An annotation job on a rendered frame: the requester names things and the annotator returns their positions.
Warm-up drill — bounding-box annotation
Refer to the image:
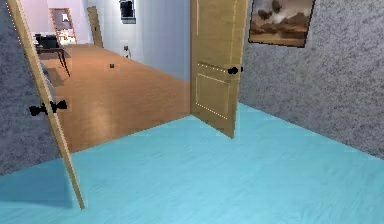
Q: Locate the black box on table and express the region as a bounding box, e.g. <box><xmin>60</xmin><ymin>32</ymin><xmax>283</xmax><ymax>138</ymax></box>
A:
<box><xmin>34</xmin><ymin>33</ymin><xmax>61</xmax><ymax>50</ymax></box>

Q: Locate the dark wooden table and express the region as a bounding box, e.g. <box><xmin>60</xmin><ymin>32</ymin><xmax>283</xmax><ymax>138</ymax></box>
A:
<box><xmin>35</xmin><ymin>46</ymin><xmax>72</xmax><ymax>78</ymax></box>

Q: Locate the brown framed landscape picture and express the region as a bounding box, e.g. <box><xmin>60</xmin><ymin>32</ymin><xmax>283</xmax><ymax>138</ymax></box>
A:
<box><xmin>248</xmin><ymin>0</ymin><xmax>316</xmax><ymax>49</ymax></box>

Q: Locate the dark framed wall picture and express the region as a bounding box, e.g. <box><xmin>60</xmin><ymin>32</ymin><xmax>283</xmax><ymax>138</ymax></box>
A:
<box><xmin>119</xmin><ymin>0</ymin><xmax>137</xmax><ymax>25</ymax></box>

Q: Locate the light wooden room door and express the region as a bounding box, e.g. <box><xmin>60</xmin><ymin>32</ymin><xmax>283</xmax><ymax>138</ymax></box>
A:
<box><xmin>6</xmin><ymin>0</ymin><xmax>86</xmax><ymax>211</ymax></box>
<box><xmin>86</xmin><ymin>5</ymin><xmax>105</xmax><ymax>49</ymax></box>
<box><xmin>190</xmin><ymin>0</ymin><xmax>250</xmax><ymax>140</ymax></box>

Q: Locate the wooden framed picture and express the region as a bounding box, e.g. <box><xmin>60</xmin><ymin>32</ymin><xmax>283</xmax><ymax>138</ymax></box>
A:
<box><xmin>49</xmin><ymin>7</ymin><xmax>78</xmax><ymax>47</ymax></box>

